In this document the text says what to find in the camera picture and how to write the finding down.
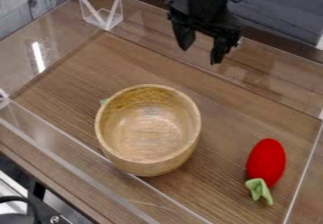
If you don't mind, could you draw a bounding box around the red felt strawberry toy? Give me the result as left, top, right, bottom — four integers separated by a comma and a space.
244, 138, 287, 206

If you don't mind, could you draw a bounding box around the clear acrylic corner bracket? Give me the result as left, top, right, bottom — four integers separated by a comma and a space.
80, 0, 124, 31

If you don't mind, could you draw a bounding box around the black cable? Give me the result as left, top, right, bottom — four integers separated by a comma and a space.
0, 196, 36, 224

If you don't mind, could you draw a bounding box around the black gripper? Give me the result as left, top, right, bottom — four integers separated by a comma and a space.
168, 0, 243, 64

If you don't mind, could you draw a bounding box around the black table leg bracket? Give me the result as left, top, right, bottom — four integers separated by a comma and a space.
28, 180, 72, 224

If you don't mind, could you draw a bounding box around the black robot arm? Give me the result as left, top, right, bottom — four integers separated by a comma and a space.
167, 0, 243, 64

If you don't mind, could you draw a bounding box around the wooden bowl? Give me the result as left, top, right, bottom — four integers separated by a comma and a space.
95, 84, 202, 177

